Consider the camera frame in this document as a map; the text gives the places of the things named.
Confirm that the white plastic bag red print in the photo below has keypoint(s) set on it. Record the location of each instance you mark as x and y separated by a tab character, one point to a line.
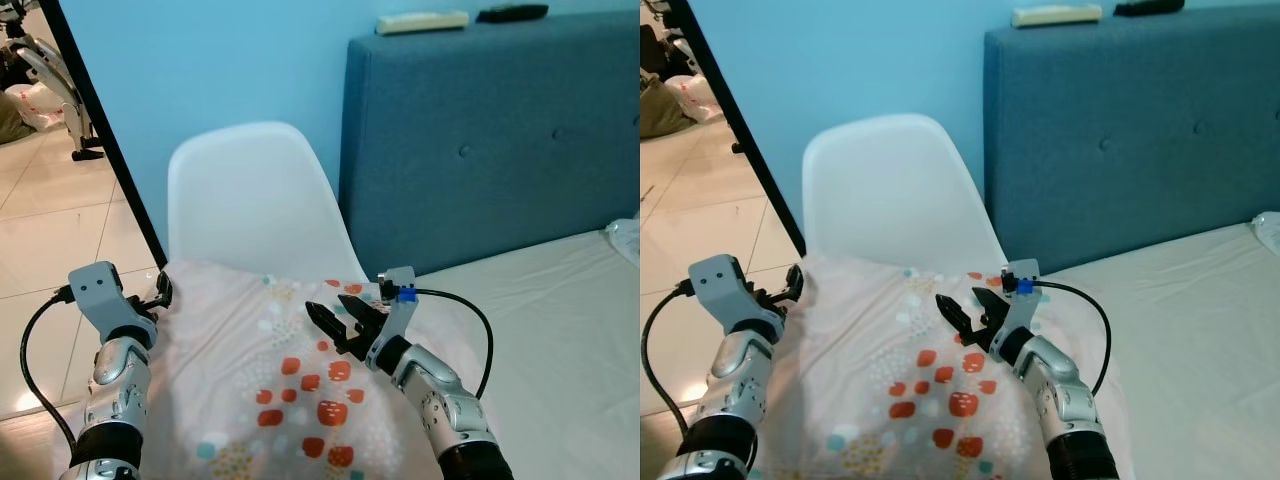
35	105
695	98

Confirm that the black remote control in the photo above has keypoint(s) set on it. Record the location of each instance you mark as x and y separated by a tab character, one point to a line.
1150	7
512	13

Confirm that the cream remote control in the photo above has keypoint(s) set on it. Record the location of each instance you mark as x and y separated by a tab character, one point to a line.
1056	15
422	22

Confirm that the white bed mattress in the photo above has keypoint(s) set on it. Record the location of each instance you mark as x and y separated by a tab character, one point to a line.
1200	350
560	350

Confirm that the black door frame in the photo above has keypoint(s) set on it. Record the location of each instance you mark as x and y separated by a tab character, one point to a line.
735	120
100	130

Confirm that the pink pillow with printed dots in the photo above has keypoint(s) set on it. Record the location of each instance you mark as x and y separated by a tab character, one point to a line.
880	340
250	340

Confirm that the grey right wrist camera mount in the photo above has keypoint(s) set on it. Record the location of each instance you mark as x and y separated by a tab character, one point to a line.
1022	300
400	305

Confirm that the standing grey humanoid robot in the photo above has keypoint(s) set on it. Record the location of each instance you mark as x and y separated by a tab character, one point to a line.
60	80

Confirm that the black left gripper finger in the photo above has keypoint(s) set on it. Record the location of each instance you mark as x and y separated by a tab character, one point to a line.
163	285
796	280
158	303
786	298

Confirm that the white plastic chair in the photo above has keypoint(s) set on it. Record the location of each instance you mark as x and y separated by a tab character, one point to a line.
250	200
890	190

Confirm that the blue padded headboard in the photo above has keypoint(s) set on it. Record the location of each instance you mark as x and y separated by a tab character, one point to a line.
500	130
1150	130

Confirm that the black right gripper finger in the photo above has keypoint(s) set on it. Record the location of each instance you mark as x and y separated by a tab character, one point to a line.
325	320
988	297
952	315
360	303

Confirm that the clear white plastic bag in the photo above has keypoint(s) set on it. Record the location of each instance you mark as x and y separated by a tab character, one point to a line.
1268	232
625	240

